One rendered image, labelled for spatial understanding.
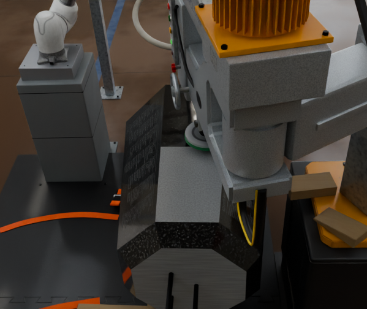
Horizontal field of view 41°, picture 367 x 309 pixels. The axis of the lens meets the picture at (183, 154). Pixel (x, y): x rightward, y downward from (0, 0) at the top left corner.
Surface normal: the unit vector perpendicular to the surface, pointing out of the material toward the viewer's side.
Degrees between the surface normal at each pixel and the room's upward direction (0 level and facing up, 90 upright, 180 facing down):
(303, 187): 0
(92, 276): 0
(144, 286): 90
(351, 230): 11
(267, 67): 90
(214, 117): 90
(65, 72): 90
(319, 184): 0
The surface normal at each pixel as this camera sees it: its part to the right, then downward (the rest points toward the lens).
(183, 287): -0.06, 0.64
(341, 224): -0.17, -0.85
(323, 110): 0.51, 0.53
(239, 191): 0.18, 0.62
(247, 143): -0.33, 0.62
